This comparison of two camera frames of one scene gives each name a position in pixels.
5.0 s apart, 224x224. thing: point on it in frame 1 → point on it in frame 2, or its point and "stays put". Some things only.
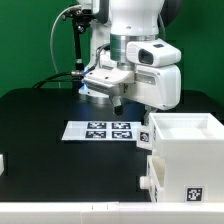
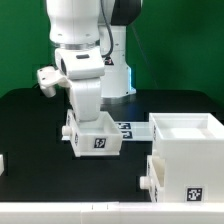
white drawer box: [155, 179] stays put
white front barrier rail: [111, 212] stays put
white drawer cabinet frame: [191, 145] stays put
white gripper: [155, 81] → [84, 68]
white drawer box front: [144, 137] → [102, 137]
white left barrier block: [2, 168] stays put
